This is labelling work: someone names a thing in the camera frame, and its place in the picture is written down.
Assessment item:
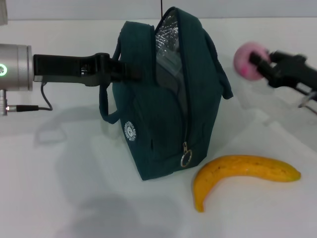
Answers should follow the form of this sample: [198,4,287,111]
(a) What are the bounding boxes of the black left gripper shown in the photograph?
[33,52,143,87]

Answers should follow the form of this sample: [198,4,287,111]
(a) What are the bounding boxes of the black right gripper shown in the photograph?
[249,50,317,100]

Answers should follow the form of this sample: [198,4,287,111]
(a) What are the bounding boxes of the pink peach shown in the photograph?
[233,41,270,81]

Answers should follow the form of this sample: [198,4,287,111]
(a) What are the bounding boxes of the dark teal lunch bag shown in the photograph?
[99,6,235,181]

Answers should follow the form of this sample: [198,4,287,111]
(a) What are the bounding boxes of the silver zipper pull ring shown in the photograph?
[180,141,193,167]

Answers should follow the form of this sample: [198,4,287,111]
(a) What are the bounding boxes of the yellow banana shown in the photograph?
[193,155,302,213]

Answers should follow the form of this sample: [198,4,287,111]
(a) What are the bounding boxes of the grey left wrist cable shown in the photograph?
[6,83,53,112]

